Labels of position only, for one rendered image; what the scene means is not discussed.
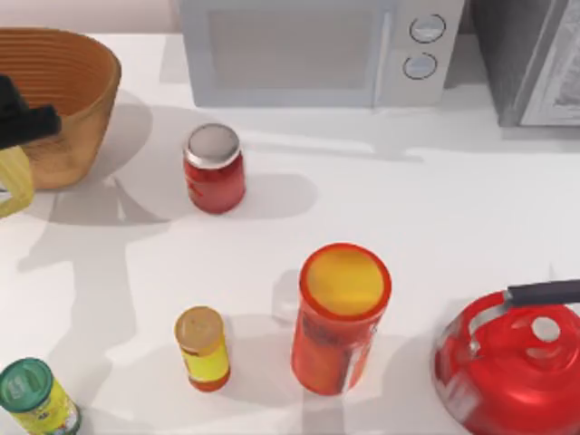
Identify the yellow green cup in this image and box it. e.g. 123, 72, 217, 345
0, 143, 35, 219

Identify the brown woven basket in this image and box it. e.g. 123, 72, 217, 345
0, 27, 122, 190

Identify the red jar with silver lid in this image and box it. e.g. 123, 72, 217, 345
182, 122, 247, 215

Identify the pale microwave oven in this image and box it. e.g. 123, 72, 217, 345
178, 0, 466, 110

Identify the yellow can with green lid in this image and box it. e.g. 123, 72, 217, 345
0, 357, 83, 435

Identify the small yellow bottle orange cap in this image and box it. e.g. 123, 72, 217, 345
174, 305, 232, 393

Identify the red canister with yellow lid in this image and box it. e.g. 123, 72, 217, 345
290, 242, 393, 397

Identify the microwave knob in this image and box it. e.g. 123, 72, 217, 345
409, 13, 448, 44
401, 52, 439, 81

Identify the red kettle with black handle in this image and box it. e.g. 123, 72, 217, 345
432, 279, 580, 435

